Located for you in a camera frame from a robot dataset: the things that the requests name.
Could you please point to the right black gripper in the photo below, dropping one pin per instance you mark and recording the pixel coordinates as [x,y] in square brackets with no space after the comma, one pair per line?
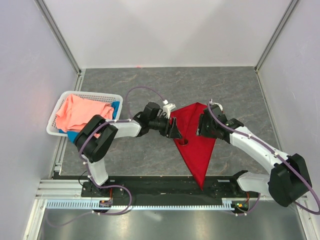
[200,129]

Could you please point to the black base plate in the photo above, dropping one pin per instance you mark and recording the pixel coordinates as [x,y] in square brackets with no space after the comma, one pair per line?
[168,190]

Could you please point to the red cloth napkin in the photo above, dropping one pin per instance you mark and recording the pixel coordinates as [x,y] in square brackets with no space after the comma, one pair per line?
[197,153]

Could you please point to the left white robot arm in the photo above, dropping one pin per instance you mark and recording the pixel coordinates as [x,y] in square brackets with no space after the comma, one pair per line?
[95,139]

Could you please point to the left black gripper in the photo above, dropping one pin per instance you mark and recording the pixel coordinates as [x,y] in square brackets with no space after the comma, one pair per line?
[174,132]

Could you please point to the copper spoon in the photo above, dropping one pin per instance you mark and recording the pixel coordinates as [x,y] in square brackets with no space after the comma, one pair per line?
[183,142]

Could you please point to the blue cloth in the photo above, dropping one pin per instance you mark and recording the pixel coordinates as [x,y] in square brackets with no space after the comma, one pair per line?
[116,107]

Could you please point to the slotted cable duct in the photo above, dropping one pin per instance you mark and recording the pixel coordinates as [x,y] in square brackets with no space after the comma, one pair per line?
[98,205]

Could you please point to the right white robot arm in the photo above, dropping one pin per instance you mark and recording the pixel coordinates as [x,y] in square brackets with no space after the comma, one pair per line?
[286,178]

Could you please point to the pink cloth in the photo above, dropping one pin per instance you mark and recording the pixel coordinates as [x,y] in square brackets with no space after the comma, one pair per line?
[75,112]

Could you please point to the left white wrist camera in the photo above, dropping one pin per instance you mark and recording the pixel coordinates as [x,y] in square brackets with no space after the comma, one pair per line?
[168,108]

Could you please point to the white plastic basket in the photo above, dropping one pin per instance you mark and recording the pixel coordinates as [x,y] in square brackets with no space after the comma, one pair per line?
[52,128]

